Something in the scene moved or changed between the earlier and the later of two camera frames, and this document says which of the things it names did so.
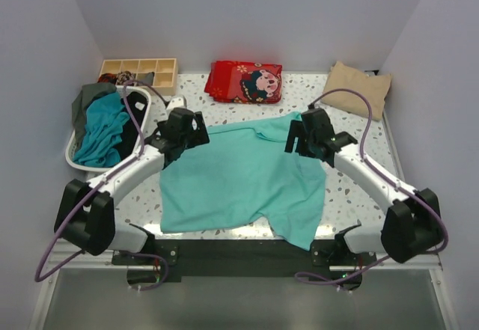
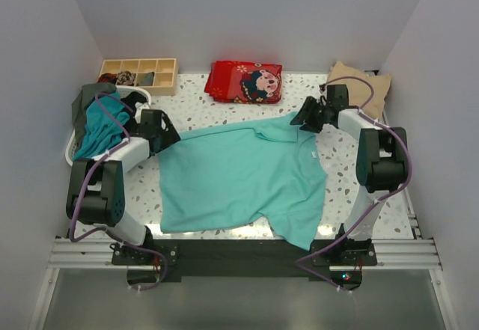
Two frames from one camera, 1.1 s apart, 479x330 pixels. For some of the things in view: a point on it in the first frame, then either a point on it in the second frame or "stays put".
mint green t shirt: (242, 173) stays put
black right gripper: (294, 131) → (305, 114)
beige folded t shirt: (374, 87) stays put
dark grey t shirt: (80, 102) stays put
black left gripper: (198, 138) → (169, 136)
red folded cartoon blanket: (247, 82) stays put
